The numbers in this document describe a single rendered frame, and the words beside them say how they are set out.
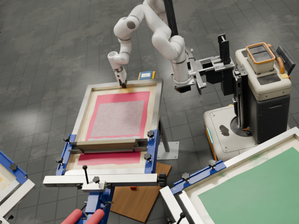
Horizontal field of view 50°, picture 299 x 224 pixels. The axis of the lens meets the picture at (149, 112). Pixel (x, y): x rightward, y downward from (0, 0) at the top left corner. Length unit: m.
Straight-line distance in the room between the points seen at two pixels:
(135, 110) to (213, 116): 1.06
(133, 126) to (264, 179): 0.88
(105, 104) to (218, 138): 1.09
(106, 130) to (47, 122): 2.01
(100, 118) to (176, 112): 1.47
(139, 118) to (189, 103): 1.56
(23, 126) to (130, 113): 2.28
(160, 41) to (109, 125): 0.68
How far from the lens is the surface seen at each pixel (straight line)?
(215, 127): 2.98
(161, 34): 1.90
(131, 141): 1.92
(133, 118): 2.18
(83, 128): 2.27
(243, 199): 1.77
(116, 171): 1.92
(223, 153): 2.79
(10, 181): 2.04
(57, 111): 4.22
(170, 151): 3.22
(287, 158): 1.93
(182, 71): 2.09
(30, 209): 3.41
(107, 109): 2.31
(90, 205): 1.81
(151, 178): 1.77
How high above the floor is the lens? 2.49
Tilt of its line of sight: 43 degrees down
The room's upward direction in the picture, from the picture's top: 17 degrees counter-clockwise
